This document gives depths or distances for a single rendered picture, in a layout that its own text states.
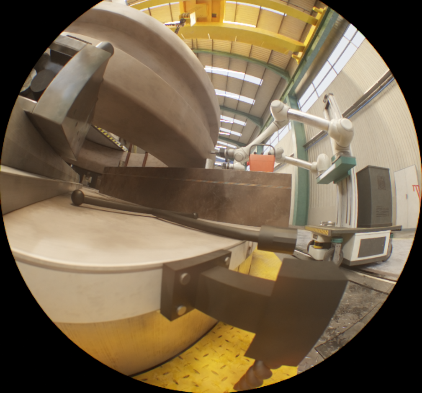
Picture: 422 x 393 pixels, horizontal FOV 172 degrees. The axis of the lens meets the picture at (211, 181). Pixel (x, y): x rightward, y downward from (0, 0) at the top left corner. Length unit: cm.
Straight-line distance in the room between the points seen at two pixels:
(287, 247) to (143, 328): 32
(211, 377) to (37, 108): 62
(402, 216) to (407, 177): 123
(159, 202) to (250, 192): 74
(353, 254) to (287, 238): 95
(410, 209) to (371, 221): 471
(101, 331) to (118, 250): 13
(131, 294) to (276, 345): 16
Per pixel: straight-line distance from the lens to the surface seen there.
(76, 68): 39
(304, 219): 1018
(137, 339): 28
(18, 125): 34
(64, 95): 35
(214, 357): 44
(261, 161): 102
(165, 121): 91
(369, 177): 146
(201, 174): 107
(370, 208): 143
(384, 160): 721
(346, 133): 115
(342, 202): 164
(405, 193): 613
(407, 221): 607
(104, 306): 17
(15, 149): 33
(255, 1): 1118
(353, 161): 131
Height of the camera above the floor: 38
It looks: 12 degrees up
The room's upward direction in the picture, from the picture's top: 9 degrees clockwise
